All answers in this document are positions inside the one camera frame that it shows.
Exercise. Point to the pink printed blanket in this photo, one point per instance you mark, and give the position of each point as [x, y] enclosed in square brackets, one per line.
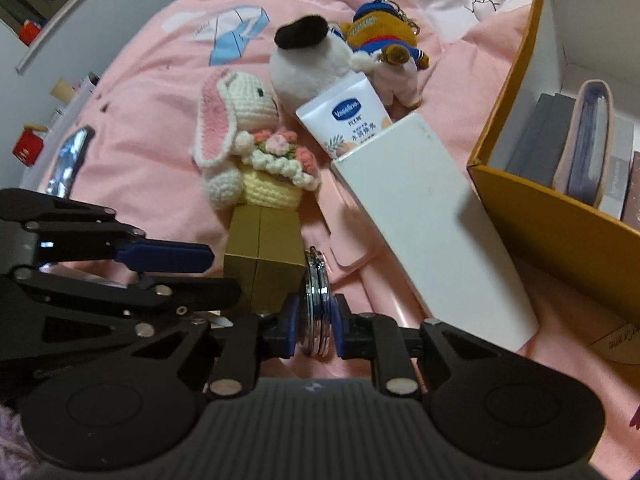
[150, 85]

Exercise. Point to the gold box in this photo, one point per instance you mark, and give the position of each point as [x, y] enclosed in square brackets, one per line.
[265, 255]

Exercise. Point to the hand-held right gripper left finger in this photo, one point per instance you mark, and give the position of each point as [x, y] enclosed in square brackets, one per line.
[292, 330]

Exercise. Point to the white box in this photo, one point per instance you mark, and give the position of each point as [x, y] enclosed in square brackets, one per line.
[425, 220]

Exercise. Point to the smartphone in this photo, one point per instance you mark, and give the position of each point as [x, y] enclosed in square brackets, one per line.
[70, 160]

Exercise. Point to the small red object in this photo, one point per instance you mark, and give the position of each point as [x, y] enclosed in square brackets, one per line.
[30, 31]

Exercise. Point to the metal key rings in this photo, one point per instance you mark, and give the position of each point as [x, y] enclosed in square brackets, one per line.
[317, 305]

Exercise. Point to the pink plush toy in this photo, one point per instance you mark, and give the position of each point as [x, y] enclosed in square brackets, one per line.
[400, 82]

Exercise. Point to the beige cup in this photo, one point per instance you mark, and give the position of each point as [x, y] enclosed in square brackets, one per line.
[62, 90]

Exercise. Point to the white hand cream tube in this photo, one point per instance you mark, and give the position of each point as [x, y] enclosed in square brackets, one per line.
[345, 120]

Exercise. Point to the pink pouch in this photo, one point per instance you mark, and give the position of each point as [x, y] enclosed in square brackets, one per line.
[590, 145]

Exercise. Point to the red box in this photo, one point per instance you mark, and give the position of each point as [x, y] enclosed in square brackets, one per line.
[27, 146]

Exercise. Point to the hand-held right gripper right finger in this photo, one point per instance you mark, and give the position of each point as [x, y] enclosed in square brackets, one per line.
[340, 327]

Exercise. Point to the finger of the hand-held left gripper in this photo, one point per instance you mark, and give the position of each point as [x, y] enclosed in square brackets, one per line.
[165, 256]
[125, 300]

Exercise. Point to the purple cloth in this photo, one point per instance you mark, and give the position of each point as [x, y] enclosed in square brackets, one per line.
[12, 440]

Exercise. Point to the crochet bunny doll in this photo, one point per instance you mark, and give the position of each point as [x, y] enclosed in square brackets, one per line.
[245, 105]

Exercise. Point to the dark grey box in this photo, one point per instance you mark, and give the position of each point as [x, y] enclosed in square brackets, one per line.
[537, 140]

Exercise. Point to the orange cardboard box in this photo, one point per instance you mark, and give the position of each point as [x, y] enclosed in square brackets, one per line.
[550, 230]

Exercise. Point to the black and white dog plush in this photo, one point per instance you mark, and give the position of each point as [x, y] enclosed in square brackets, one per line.
[310, 65]

